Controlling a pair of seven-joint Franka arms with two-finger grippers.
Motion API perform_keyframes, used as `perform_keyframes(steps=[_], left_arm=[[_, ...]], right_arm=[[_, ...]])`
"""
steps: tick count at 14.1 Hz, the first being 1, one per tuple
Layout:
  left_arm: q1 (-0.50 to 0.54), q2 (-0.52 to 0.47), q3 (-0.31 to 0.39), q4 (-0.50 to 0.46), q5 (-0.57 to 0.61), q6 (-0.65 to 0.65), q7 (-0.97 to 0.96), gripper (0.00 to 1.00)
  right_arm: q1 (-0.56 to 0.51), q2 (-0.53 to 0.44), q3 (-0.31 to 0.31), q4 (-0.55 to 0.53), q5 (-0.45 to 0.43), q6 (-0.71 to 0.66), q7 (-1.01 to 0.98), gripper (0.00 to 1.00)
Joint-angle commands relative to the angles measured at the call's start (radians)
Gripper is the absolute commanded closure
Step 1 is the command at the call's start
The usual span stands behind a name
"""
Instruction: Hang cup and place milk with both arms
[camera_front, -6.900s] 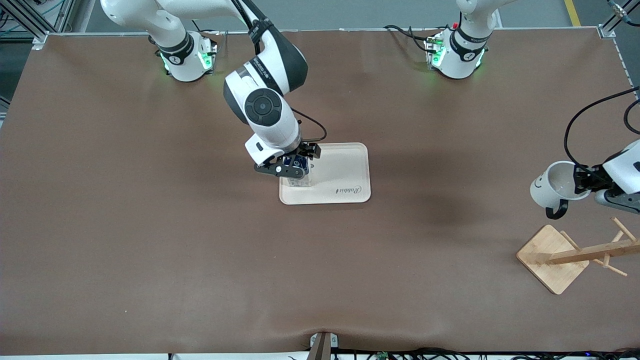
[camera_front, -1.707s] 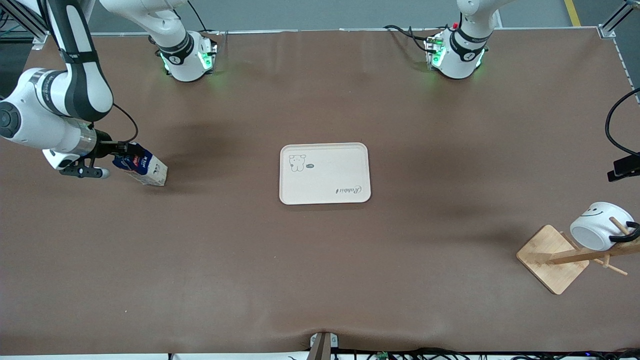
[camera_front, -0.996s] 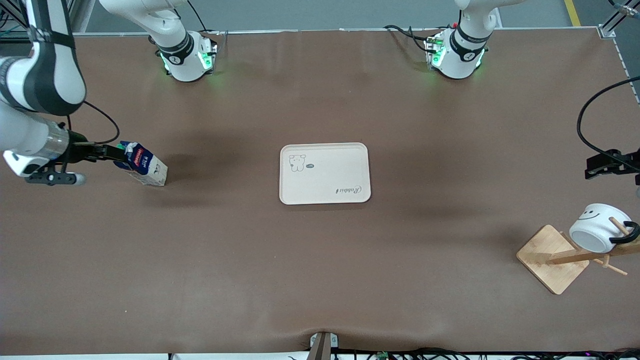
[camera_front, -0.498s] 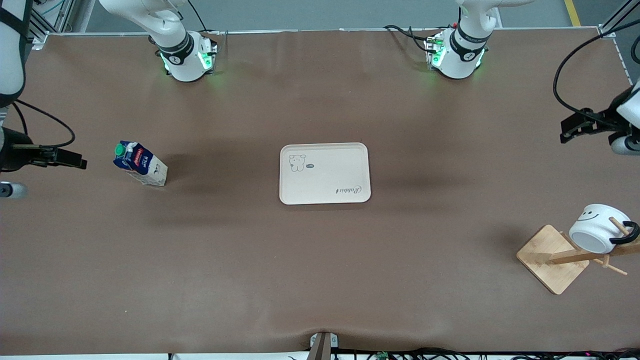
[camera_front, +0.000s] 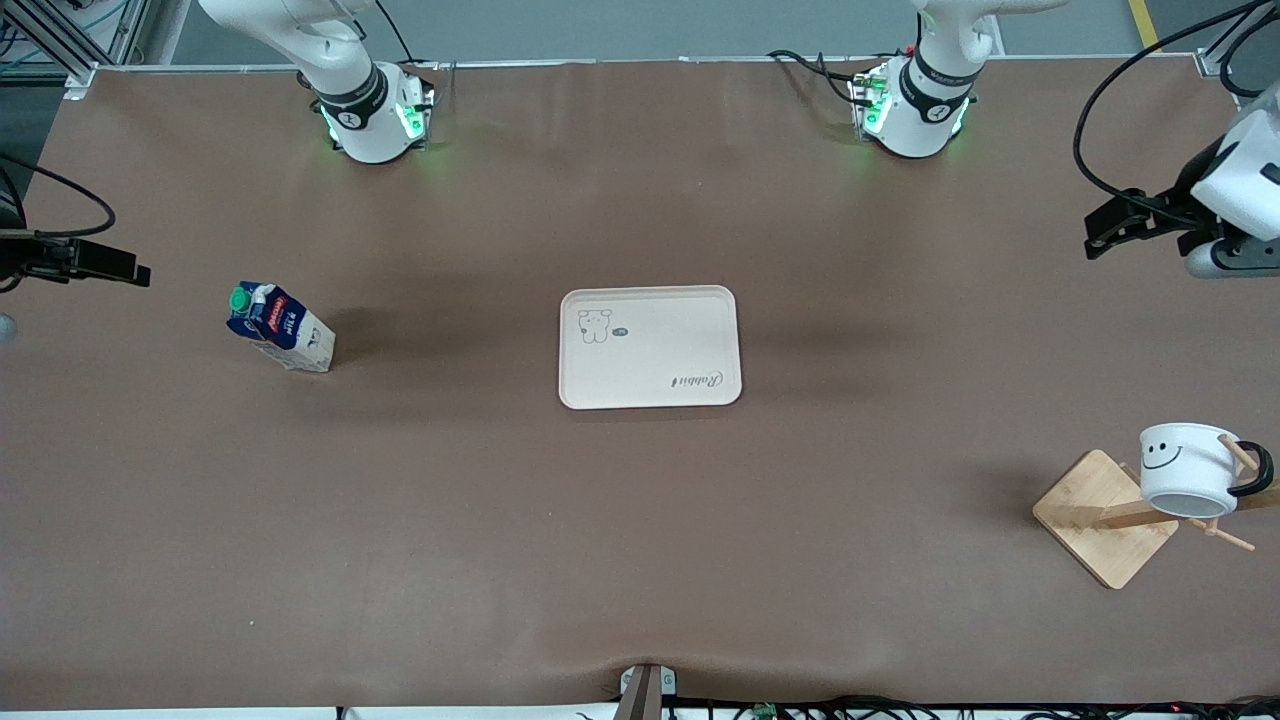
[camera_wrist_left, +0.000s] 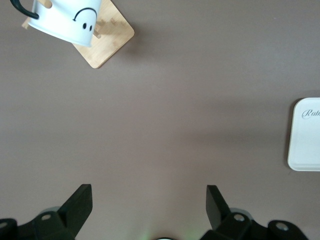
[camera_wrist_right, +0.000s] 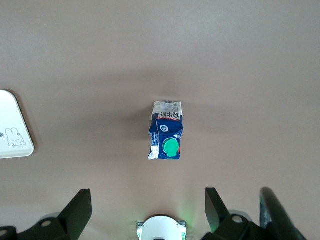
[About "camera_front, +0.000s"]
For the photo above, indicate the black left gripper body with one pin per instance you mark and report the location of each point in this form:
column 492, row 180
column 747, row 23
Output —
column 1182, row 203

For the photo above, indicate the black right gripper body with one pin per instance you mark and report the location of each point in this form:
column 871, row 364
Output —
column 20, row 260

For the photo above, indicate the wooden cup rack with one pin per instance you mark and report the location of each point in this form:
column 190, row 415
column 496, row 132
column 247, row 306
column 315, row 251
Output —
column 1085, row 510

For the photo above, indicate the blue milk carton green cap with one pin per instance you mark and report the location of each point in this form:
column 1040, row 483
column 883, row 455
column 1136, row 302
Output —
column 285, row 335

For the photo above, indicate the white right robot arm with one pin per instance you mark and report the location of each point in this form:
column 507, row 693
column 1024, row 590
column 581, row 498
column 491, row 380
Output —
column 360, row 110

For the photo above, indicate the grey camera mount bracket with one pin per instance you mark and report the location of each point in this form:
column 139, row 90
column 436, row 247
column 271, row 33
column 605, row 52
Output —
column 645, row 692

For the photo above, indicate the beige plastic tray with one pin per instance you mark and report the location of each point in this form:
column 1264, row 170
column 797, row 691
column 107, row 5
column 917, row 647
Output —
column 650, row 350

